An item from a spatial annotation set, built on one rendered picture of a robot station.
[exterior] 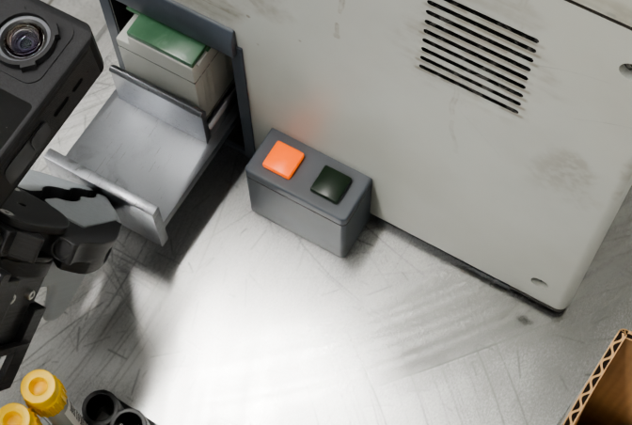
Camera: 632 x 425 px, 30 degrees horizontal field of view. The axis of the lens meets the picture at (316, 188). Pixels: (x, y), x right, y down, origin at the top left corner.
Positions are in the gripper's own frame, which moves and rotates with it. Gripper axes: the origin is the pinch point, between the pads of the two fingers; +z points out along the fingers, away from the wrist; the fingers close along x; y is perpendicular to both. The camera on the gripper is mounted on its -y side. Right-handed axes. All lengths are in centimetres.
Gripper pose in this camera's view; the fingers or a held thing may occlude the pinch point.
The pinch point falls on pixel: (97, 200)
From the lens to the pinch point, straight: 60.8
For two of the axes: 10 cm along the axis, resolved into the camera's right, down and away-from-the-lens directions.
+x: 8.6, 4.5, -2.3
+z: 2.6, -0.2, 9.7
